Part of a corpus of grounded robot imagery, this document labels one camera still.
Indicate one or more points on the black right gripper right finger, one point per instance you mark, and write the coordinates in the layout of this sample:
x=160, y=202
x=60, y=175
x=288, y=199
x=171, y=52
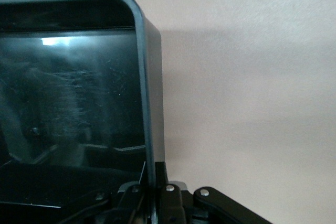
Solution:
x=170, y=203

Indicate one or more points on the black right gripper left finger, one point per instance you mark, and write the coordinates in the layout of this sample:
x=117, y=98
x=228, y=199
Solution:
x=130, y=200

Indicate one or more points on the black plastic box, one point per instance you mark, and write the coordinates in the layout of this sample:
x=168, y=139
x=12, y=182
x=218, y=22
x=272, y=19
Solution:
x=78, y=90

